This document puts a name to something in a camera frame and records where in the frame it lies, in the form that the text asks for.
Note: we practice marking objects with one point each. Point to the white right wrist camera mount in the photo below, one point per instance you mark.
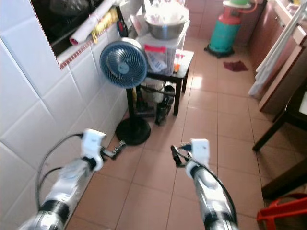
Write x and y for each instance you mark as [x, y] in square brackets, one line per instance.
[200, 149]

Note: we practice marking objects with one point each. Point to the green plastic basin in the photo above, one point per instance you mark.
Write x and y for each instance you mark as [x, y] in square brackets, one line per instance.
[240, 2]

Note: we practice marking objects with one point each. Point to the dark red floor cloth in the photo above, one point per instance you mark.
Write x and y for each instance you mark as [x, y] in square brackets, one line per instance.
[235, 66]

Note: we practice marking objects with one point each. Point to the red plastic stool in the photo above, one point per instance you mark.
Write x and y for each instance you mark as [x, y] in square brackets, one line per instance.
[283, 207]

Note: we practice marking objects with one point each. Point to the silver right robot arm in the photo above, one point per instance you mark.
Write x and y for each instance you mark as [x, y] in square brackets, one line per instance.
[211, 196]

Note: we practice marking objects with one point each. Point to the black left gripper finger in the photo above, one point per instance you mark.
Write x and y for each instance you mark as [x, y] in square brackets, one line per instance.
[118, 151]
[121, 145]

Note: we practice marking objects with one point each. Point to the blue standing fan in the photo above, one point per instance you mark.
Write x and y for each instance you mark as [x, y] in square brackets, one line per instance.
[123, 63]

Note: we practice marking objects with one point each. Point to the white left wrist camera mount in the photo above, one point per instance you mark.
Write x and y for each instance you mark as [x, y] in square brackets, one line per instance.
[92, 143]

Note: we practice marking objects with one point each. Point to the white plastic bag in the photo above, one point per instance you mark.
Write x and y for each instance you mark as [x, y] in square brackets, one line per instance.
[165, 10]

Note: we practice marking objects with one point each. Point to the reddish brown cabinet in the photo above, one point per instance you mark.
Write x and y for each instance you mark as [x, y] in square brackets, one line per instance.
[266, 33]

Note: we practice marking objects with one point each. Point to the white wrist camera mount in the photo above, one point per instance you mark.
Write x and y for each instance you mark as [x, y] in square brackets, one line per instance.
[92, 143]
[200, 149]

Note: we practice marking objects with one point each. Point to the clear plastic box red label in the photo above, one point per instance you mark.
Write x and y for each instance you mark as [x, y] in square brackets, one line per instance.
[160, 60]

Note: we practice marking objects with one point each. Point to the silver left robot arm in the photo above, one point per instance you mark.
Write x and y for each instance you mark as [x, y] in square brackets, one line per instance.
[67, 187]

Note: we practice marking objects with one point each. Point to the teal gas cylinder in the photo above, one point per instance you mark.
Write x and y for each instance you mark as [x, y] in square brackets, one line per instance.
[224, 33]

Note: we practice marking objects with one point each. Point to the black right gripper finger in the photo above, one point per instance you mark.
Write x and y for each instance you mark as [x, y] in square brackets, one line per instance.
[175, 156]
[185, 145]

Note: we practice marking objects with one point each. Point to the white pole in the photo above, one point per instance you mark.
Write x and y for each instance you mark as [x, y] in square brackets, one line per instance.
[276, 51]

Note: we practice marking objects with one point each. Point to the large steel mixing bowl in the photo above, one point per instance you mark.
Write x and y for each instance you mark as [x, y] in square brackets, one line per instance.
[166, 30]

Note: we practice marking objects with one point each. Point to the dark wooden table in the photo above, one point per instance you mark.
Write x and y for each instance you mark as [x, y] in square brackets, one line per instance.
[268, 134]

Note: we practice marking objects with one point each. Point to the rolled white paper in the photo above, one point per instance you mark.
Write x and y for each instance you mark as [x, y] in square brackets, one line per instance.
[91, 26]

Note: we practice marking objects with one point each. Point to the black bottle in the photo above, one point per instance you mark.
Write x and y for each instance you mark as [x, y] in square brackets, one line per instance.
[164, 112]

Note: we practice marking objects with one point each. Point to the black side table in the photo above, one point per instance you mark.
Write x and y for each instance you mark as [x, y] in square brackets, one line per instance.
[187, 60]

